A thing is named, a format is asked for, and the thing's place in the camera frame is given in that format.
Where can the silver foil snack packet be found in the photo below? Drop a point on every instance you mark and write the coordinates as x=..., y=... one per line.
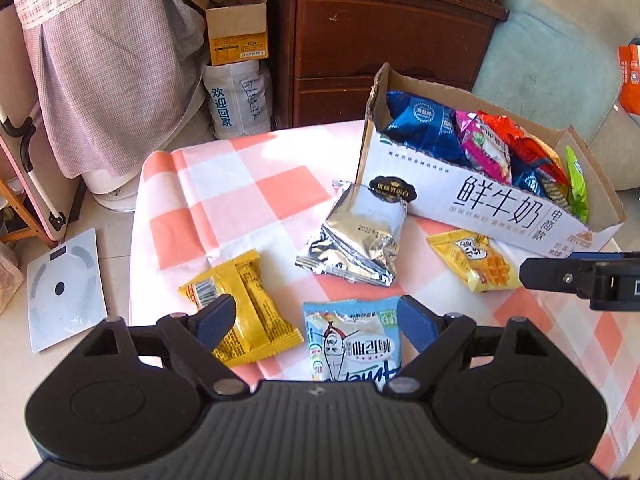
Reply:
x=355, y=240

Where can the red snack packet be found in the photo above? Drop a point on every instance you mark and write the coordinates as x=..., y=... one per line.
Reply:
x=525, y=140

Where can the plaid fabric cover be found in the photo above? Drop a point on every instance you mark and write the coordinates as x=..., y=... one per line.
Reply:
x=110, y=75

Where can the white round appliance base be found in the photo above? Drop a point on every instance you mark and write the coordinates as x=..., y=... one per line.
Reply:
x=115, y=190

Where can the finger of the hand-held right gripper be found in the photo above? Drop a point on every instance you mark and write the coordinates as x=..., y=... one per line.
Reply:
x=555, y=277
x=595, y=256

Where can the wooden stool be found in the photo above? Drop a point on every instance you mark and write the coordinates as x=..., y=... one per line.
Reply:
x=20, y=215

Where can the dark brown wooden cabinet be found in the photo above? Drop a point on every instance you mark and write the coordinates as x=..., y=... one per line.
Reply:
x=375, y=35

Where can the orange white shopping bag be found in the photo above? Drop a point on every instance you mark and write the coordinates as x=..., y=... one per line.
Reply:
x=631, y=77

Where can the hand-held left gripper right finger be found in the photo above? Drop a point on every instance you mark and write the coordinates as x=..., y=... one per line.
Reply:
x=417, y=327

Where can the pink snack packet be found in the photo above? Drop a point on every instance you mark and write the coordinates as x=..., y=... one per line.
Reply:
x=485, y=150

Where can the white bathroom scale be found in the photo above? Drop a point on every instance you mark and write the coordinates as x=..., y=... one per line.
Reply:
x=65, y=295

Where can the pink folding cart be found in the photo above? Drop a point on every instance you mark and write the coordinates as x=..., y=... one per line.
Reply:
x=25, y=160

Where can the white printed plastic bag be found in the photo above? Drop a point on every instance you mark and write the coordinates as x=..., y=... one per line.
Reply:
x=237, y=100

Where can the white printed cardboard box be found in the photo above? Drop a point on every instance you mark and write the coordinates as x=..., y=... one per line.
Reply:
x=475, y=205

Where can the light green sofa cushion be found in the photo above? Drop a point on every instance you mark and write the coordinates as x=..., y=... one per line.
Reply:
x=545, y=55

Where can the green snack packet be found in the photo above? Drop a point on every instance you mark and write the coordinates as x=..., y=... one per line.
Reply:
x=577, y=185

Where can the light blue cartoon snack packet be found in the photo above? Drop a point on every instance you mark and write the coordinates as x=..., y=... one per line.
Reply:
x=350, y=345

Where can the yellow cartoon snack packet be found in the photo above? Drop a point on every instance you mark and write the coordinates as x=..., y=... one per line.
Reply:
x=475, y=260

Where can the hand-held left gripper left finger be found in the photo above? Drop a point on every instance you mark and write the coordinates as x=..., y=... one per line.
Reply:
x=217, y=317

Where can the clear plastic bag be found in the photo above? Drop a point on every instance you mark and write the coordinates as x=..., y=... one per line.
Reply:
x=10, y=277

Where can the yellow twin-bar snack packet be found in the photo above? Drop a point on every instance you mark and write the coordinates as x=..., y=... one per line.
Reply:
x=245, y=305

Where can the beige sofa cushion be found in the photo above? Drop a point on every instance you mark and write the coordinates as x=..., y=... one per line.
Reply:
x=620, y=155

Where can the blue foil snack packet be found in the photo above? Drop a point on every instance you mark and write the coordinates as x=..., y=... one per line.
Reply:
x=425, y=125
x=530, y=180

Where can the small open cardboard box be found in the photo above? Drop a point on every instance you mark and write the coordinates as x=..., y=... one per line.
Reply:
x=235, y=25

